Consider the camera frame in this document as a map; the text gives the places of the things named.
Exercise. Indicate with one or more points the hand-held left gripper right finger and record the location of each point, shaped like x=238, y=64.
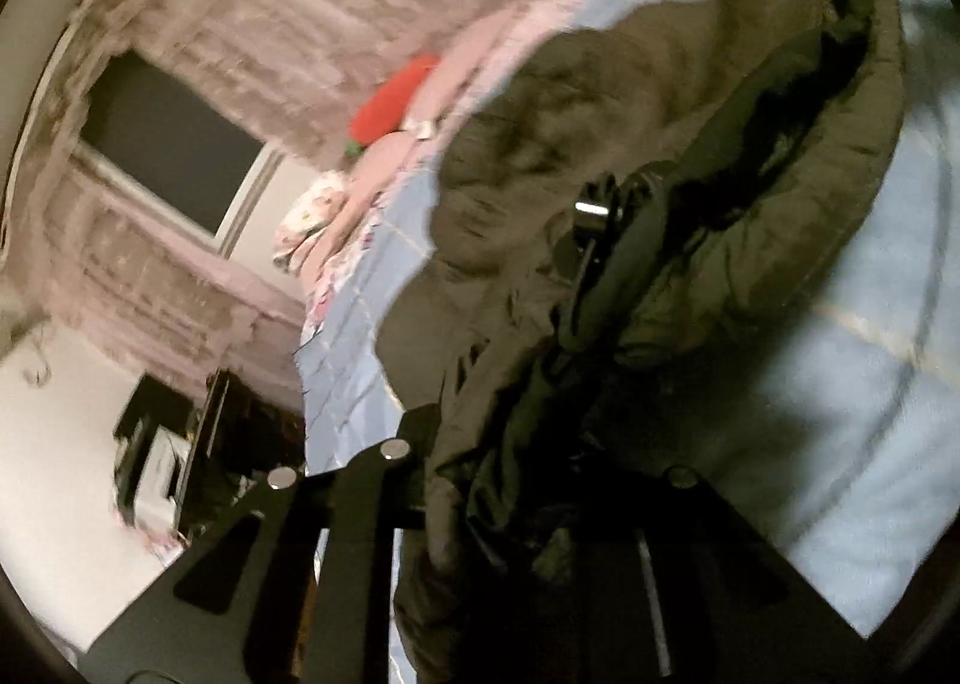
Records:
x=697, y=526

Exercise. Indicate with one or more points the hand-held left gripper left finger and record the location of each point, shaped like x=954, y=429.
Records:
x=367, y=504

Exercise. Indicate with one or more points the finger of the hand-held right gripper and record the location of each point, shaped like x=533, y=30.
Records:
x=596, y=211

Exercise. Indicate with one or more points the dark olive hooded puffer jacket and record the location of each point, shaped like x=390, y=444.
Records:
x=600, y=91

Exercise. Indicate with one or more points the dark computer desk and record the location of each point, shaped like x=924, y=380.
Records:
x=232, y=444

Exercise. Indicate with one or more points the white printer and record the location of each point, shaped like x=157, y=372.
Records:
x=161, y=474

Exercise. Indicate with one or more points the bed with blue sheet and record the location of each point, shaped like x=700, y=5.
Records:
x=840, y=354

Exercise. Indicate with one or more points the red carrot plush pillow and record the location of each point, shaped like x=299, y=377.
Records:
x=390, y=103

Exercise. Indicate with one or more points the black computer monitor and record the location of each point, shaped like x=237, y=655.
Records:
x=146, y=406

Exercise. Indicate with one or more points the floral print pillow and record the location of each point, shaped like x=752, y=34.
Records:
x=311, y=219

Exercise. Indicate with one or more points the narrow pink lace curtain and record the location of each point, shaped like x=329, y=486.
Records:
x=165, y=294

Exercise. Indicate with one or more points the wide pink lace curtain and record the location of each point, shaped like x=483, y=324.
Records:
x=337, y=1

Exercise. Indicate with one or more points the dark window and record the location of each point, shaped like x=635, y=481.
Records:
x=172, y=144

